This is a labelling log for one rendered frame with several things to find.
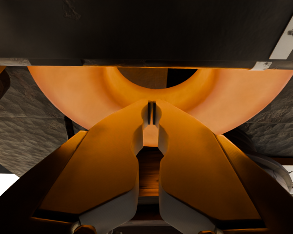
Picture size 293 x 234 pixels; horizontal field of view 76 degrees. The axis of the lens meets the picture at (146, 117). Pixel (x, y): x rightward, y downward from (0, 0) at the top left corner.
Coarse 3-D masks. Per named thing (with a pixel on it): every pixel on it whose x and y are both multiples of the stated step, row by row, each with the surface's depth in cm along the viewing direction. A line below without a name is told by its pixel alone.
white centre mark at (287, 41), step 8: (288, 24) 6; (288, 32) 6; (280, 40) 6; (288, 40) 6; (280, 48) 6; (288, 48) 6; (272, 56) 7; (280, 56) 7; (256, 64) 8; (264, 64) 8
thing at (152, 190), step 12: (144, 156) 26; (156, 156) 25; (144, 168) 25; (156, 168) 24; (264, 168) 27; (144, 180) 24; (156, 180) 23; (276, 180) 27; (144, 192) 22; (156, 192) 21; (144, 204) 24; (156, 204) 23
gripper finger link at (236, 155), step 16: (224, 144) 8; (240, 160) 7; (240, 176) 6; (256, 176) 6; (256, 192) 6; (272, 192) 6; (288, 192) 6; (256, 208) 5; (272, 208) 5; (288, 208) 5; (272, 224) 5; (288, 224) 5
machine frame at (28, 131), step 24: (24, 72) 21; (120, 72) 20; (144, 72) 20; (168, 72) 32; (192, 72) 32; (24, 96) 24; (288, 96) 22; (0, 120) 37; (24, 120) 37; (48, 120) 36; (72, 120) 36; (264, 120) 25; (288, 120) 25; (0, 144) 44; (24, 144) 44; (48, 144) 43; (264, 144) 39; (288, 144) 39; (24, 168) 55
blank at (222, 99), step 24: (48, 72) 11; (72, 72) 11; (96, 72) 11; (216, 72) 11; (240, 72) 11; (264, 72) 11; (288, 72) 11; (48, 96) 13; (72, 96) 13; (96, 96) 12; (120, 96) 13; (144, 96) 15; (168, 96) 15; (192, 96) 13; (216, 96) 12; (240, 96) 12; (264, 96) 12; (96, 120) 14; (216, 120) 14; (240, 120) 14; (144, 144) 17
